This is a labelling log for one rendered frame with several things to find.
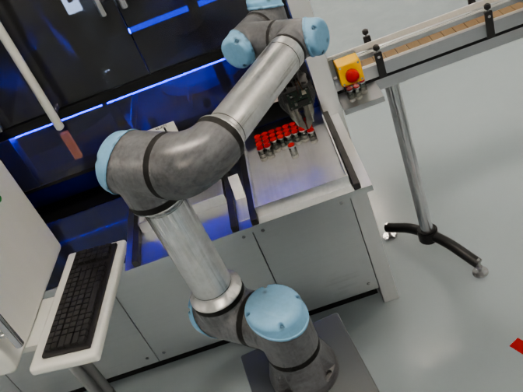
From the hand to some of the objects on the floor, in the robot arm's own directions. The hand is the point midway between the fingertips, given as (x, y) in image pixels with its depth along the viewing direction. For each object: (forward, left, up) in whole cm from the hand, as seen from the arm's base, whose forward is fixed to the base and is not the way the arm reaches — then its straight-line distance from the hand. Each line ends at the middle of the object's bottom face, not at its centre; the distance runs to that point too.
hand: (305, 123), depth 161 cm
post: (+37, -15, -110) cm, 117 cm away
